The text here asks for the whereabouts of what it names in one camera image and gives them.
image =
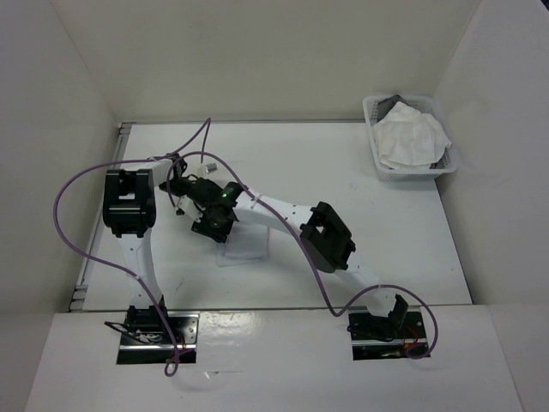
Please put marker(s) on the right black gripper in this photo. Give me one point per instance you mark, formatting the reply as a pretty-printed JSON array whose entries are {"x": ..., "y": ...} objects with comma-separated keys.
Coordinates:
[{"x": 202, "y": 228}]

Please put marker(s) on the white skirt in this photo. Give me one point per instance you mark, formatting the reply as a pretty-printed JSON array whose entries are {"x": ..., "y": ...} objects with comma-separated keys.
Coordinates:
[
  {"x": 247, "y": 243},
  {"x": 408, "y": 139}
]

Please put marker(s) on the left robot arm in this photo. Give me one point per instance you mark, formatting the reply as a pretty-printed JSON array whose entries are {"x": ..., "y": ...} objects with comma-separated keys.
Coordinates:
[{"x": 129, "y": 210}]

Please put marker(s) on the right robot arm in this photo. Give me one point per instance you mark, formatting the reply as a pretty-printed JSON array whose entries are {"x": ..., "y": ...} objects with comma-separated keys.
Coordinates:
[{"x": 239, "y": 219}]

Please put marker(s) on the dark garment in basket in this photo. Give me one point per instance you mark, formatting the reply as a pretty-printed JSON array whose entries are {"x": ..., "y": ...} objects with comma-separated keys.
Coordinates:
[{"x": 386, "y": 105}]

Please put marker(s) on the white skirt in basket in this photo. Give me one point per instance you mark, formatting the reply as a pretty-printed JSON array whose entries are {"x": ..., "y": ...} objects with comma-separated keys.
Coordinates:
[{"x": 408, "y": 139}]

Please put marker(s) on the white plastic laundry basket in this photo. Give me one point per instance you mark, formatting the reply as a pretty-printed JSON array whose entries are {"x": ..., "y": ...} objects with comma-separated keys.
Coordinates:
[{"x": 449, "y": 162}]

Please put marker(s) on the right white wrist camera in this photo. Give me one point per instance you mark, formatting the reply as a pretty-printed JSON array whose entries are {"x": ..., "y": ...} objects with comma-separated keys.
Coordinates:
[{"x": 186, "y": 208}]

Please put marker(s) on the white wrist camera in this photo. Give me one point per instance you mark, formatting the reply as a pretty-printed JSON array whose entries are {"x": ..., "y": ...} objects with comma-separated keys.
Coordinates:
[
  {"x": 186, "y": 208},
  {"x": 207, "y": 168}
]

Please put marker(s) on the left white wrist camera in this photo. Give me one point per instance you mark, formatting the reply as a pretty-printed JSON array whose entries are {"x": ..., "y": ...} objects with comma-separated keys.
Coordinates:
[{"x": 207, "y": 168}]

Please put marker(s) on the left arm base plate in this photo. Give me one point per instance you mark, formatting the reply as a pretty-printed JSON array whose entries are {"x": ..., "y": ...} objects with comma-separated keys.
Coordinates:
[{"x": 184, "y": 339}]

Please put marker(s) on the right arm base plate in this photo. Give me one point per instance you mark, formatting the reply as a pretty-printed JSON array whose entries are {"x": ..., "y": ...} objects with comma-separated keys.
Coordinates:
[{"x": 364, "y": 335}]

